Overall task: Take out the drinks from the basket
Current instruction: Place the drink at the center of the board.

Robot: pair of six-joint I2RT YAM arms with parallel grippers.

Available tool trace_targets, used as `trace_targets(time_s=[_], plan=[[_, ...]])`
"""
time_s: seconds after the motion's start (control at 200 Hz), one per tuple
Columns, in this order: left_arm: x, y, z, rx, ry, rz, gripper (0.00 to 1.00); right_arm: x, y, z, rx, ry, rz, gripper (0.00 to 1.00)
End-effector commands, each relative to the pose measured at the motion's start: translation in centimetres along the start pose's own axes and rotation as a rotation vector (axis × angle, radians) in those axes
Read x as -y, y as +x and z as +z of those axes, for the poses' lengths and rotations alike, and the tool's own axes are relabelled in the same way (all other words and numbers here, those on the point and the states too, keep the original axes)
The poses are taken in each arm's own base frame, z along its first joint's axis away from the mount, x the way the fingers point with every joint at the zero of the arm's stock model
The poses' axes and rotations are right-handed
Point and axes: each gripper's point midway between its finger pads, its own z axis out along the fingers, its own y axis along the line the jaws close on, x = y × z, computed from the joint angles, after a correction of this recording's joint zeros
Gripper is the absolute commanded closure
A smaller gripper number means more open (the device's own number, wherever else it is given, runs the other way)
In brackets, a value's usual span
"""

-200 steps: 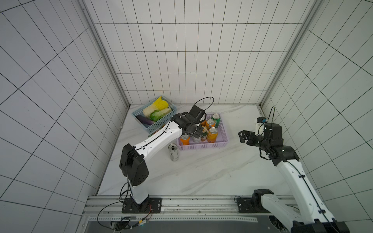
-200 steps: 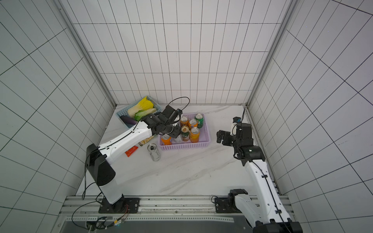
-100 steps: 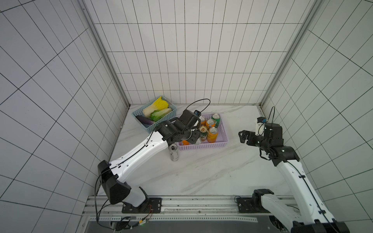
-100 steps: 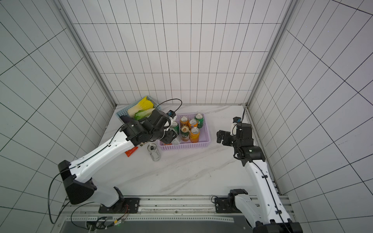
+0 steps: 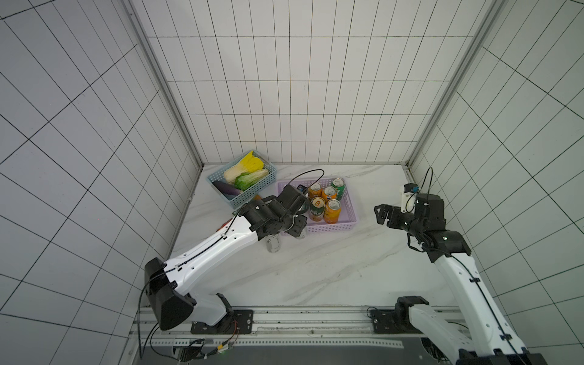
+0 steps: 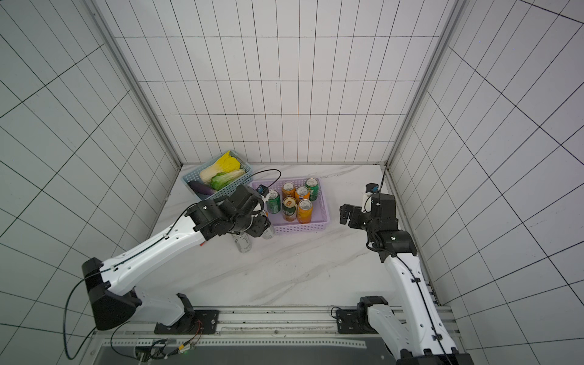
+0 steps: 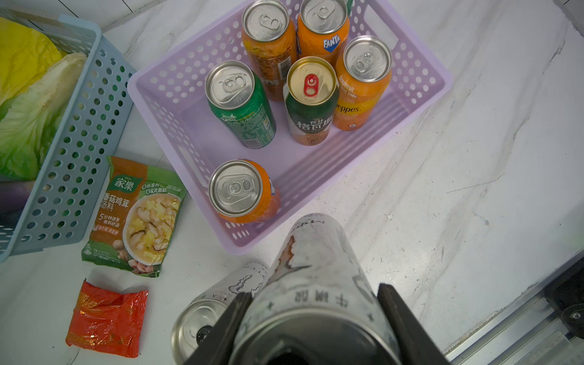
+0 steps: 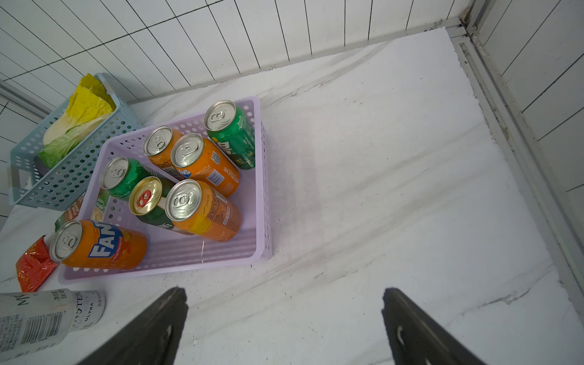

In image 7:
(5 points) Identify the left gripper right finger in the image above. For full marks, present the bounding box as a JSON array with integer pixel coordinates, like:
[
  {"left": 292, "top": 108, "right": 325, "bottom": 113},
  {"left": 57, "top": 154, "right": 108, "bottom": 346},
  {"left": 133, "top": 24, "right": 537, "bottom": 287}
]
[{"left": 377, "top": 283, "right": 450, "bottom": 365}]

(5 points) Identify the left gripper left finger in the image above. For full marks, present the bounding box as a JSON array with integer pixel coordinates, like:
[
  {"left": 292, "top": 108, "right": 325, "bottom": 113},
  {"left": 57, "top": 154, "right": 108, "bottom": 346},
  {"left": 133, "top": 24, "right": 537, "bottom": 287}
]
[{"left": 184, "top": 293, "right": 253, "bottom": 365}]

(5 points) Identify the small silver can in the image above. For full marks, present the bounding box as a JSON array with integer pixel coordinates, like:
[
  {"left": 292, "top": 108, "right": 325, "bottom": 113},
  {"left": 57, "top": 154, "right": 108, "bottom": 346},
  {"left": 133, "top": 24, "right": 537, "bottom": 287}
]
[{"left": 171, "top": 260, "right": 269, "bottom": 364}]

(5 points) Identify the tall silver can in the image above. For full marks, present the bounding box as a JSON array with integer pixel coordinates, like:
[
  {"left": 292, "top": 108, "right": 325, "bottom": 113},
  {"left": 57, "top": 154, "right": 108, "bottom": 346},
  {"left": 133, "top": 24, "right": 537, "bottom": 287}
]
[{"left": 230, "top": 213, "right": 402, "bottom": 364}]

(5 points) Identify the orange Fanta can front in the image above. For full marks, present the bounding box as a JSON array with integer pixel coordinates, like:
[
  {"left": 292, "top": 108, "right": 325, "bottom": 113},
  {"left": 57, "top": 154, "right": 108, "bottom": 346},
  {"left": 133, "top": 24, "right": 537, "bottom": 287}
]
[{"left": 208, "top": 159, "right": 281, "bottom": 224}]

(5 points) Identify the orange fanta can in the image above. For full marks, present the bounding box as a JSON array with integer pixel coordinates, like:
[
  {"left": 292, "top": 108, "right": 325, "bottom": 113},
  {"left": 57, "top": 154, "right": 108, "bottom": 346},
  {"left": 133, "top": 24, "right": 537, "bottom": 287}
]
[
  {"left": 297, "top": 0, "right": 350, "bottom": 66},
  {"left": 208, "top": 159, "right": 281, "bottom": 224}
]

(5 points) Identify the green gold-top can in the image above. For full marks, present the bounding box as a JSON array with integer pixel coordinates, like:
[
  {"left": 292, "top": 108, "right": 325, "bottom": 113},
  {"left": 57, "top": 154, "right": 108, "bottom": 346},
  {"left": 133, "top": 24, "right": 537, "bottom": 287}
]
[{"left": 284, "top": 56, "right": 339, "bottom": 146}]

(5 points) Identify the orange Schweppes can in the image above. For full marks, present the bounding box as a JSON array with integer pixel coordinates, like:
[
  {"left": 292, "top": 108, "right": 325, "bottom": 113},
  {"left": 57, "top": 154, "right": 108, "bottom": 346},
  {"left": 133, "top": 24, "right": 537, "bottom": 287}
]
[{"left": 333, "top": 35, "right": 392, "bottom": 131}]

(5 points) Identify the blue plastic basket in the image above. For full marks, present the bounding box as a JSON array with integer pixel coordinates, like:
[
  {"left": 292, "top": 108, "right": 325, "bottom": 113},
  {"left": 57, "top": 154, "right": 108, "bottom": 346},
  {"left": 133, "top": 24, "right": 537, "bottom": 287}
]
[{"left": 1, "top": 6, "right": 136, "bottom": 261}]

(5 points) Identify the purple plastic basket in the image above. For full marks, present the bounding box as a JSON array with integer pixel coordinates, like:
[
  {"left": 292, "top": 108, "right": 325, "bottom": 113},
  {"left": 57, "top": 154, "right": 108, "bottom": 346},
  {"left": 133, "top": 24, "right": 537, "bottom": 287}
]
[{"left": 129, "top": 1, "right": 453, "bottom": 255}]

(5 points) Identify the red snack packet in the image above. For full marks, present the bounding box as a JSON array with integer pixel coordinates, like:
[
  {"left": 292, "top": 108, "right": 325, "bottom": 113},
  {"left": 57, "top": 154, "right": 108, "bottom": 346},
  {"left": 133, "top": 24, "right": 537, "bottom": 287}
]
[{"left": 65, "top": 281, "right": 148, "bottom": 358}]

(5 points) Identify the green soup mix packet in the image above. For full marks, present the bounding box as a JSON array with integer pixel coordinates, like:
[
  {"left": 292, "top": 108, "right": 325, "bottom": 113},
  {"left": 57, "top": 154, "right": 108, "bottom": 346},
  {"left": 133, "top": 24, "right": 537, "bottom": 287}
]
[{"left": 82, "top": 156, "right": 186, "bottom": 278}]

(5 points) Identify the purple eggplant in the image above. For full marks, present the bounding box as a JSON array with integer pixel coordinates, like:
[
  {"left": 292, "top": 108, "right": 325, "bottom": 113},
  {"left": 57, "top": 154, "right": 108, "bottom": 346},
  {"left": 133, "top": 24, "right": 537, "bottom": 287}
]
[{"left": 0, "top": 180, "right": 36, "bottom": 214}]

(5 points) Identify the green Sprite can left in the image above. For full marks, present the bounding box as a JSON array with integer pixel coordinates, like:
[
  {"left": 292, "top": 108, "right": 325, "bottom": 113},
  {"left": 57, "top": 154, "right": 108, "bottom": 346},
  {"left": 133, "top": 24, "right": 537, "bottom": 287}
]
[{"left": 205, "top": 60, "right": 276, "bottom": 149}]

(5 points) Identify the green lettuce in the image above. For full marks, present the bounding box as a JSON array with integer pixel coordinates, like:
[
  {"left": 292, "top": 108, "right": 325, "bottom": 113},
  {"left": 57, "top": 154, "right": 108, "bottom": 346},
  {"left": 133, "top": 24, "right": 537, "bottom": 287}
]
[{"left": 1, "top": 53, "right": 88, "bottom": 180}]

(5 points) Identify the orange Fanta can back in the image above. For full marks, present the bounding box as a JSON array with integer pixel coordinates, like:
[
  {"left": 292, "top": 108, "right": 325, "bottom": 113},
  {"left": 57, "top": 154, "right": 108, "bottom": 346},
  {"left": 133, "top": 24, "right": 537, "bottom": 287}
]
[{"left": 297, "top": 0, "right": 350, "bottom": 66}]

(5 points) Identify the yellow napa cabbage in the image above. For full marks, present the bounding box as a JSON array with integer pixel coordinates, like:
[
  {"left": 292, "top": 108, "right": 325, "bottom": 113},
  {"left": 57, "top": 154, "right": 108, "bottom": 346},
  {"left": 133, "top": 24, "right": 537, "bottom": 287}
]
[{"left": 1, "top": 18, "right": 65, "bottom": 103}]

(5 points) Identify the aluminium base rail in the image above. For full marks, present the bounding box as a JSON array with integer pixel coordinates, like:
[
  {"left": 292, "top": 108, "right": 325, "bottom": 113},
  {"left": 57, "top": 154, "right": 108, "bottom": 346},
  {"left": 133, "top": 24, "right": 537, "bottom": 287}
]
[{"left": 442, "top": 248, "right": 584, "bottom": 365}]

